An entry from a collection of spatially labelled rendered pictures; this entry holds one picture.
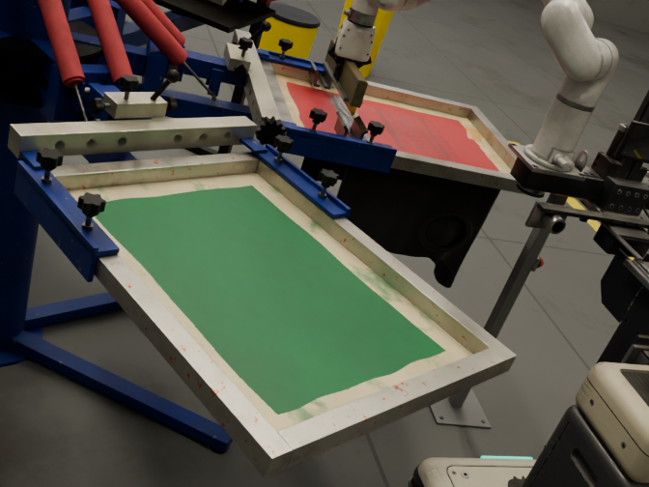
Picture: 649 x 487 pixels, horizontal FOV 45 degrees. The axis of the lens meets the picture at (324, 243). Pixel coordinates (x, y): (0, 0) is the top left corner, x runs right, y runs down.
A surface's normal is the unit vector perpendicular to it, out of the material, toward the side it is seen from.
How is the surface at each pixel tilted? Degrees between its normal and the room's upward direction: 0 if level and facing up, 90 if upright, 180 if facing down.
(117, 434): 0
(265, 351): 0
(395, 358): 0
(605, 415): 90
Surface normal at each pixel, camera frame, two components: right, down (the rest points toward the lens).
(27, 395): 0.29, -0.83
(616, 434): -0.92, -0.12
